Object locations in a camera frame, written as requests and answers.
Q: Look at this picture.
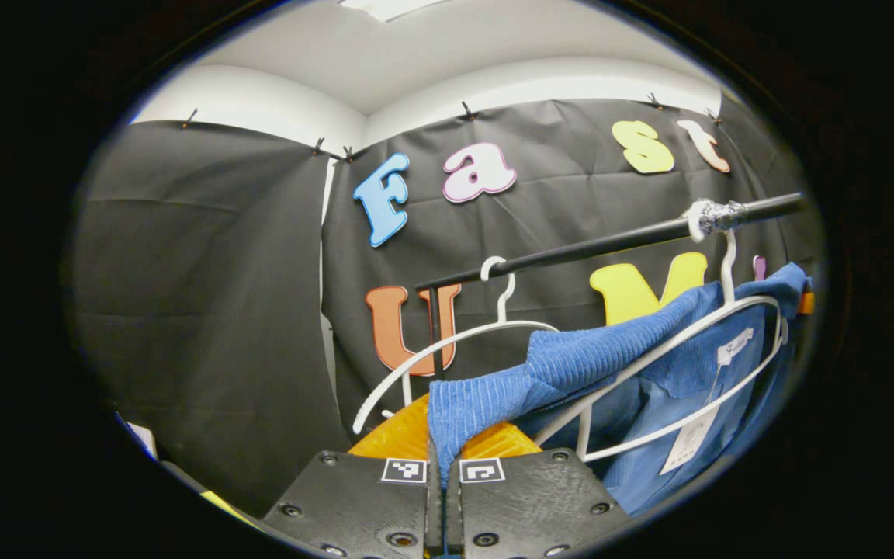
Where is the rectangular ceiling light panel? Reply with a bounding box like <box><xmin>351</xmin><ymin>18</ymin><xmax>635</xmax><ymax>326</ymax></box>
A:
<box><xmin>338</xmin><ymin>0</ymin><xmax>448</xmax><ymax>23</ymax></box>

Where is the blue corduroy jacket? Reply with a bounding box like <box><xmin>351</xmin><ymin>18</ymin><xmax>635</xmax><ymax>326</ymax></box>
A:
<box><xmin>428</xmin><ymin>262</ymin><xmax>814</xmax><ymax>517</ymax></box>

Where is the white clothes hanger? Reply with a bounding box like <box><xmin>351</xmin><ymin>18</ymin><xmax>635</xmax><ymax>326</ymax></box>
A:
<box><xmin>352</xmin><ymin>256</ymin><xmax>560</xmax><ymax>436</ymax></box>
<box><xmin>532</xmin><ymin>198</ymin><xmax>791</xmax><ymax>465</ymax></box>

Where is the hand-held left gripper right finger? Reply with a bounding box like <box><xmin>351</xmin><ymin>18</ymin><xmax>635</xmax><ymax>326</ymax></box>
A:
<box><xmin>444</xmin><ymin>422</ymin><xmax>634</xmax><ymax>559</ymax></box>

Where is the black metal clothes rack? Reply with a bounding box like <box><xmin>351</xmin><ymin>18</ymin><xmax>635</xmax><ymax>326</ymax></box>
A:
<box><xmin>414</xmin><ymin>192</ymin><xmax>806</xmax><ymax>383</ymax></box>

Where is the row of black clips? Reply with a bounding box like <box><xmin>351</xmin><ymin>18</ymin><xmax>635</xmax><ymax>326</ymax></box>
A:
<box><xmin>180</xmin><ymin>97</ymin><xmax>723</xmax><ymax>164</ymax></box>

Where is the black backdrop cloth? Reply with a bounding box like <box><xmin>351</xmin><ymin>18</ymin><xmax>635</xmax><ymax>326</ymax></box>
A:
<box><xmin>71</xmin><ymin>97</ymin><xmax>824</xmax><ymax>517</ymax></box>

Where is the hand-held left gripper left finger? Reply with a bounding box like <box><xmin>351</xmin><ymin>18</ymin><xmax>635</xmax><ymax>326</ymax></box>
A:
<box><xmin>261</xmin><ymin>392</ymin><xmax>445</xmax><ymax>559</ymax></box>

